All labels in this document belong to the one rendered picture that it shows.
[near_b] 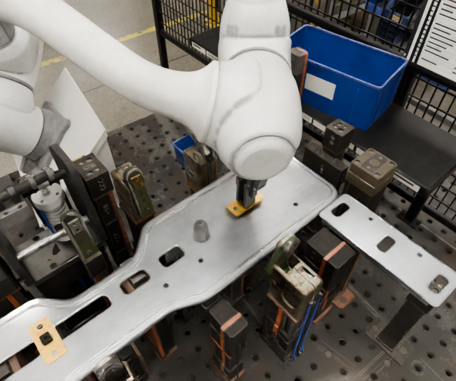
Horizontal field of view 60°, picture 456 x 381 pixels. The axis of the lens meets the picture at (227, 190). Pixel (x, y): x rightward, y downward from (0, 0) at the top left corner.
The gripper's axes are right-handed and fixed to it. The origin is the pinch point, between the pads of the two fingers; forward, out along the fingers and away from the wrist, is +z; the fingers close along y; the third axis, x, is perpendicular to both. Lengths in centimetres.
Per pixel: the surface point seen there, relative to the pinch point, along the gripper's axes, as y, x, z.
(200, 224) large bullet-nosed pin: 0.5, -12.9, 0.5
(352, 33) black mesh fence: -18, 55, -10
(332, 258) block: 21.0, 5.5, 7.2
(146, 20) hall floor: -277, 133, 106
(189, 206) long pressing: -7.9, -9.8, 5.2
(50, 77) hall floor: -247, 27, 106
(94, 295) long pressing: -2.3, -36.3, 5.1
